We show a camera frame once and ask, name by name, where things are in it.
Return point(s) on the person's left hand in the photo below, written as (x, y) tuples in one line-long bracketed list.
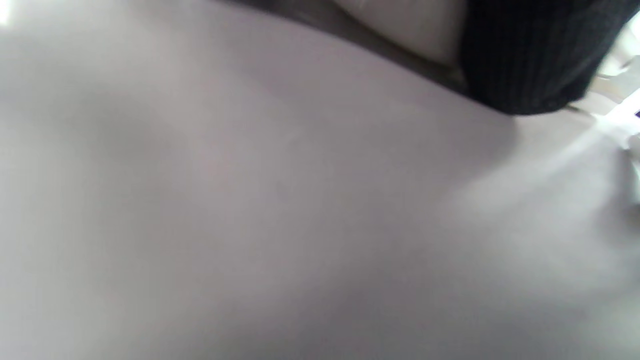
[(530, 55)]

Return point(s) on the white Hanoi Tower base lid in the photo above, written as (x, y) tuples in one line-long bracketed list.
[(410, 25)]

